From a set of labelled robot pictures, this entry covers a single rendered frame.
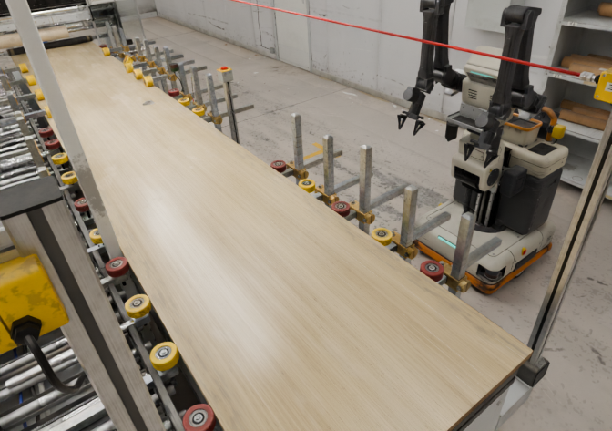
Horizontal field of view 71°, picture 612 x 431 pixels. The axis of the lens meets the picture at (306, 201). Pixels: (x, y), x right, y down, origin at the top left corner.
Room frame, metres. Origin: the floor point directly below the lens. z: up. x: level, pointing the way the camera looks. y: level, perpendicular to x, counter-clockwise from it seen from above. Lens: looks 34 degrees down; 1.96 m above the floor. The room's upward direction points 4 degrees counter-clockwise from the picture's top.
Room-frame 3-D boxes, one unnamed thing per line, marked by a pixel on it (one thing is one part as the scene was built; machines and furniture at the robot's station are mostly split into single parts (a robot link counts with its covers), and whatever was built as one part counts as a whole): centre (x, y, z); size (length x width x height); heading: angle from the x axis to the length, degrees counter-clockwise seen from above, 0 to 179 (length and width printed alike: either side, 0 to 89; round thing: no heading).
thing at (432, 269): (1.11, -0.43, 0.85); 0.08 x 0.08 x 0.11
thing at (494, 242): (1.22, -0.59, 0.81); 0.43 x 0.03 x 0.04; 124
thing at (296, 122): (1.96, 0.02, 0.92); 0.04 x 0.04 x 0.48; 34
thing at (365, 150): (1.55, -0.26, 0.94); 0.04 x 0.04 x 0.48; 34
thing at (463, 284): (1.15, -0.52, 0.81); 0.14 x 0.06 x 0.05; 34
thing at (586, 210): (0.85, -0.67, 1.20); 0.15 x 0.12 x 1.00; 34
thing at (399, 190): (1.64, -0.31, 0.83); 0.43 x 0.03 x 0.04; 124
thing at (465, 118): (2.02, -0.89, 0.99); 0.28 x 0.16 x 0.22; 34
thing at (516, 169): (2.03, -1.03, 0.68); 0.28 x 0.27 x 0.25; 34
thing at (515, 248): (2.18, -1.13, 0.16); 0.67 x 0.64 x 0.25; 124
